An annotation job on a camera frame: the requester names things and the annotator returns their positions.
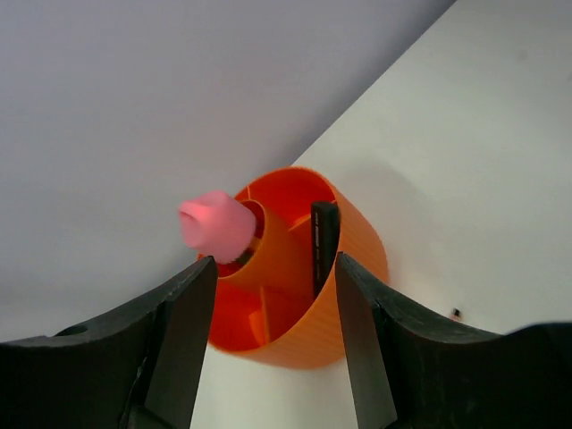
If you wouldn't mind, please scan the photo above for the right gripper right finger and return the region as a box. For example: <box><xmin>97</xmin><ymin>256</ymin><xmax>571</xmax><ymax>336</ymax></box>
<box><xmin>335</xmin><ymin>253</ymin><xmax>571</xmax><ymax>429</ymax></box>

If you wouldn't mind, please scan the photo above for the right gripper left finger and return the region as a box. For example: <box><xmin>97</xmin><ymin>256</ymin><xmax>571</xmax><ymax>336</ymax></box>
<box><xmin>1</xmin><ymin>257</ymin><xmax>217</xmax><ymax>428</ymax></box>

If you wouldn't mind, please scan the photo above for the black green-capped highlighter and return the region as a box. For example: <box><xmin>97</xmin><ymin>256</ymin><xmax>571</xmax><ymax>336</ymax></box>
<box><xmin>310</xmin><ymin>201</ymin><xmax>341</xmax><ymax>298</ymax></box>

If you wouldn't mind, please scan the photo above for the orange pen holder cup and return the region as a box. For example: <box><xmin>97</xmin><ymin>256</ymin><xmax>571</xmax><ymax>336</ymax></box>
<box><xmin>208</xmin><ymin>167</ymin><xmax>389</xmax><ymax>369</ymax></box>

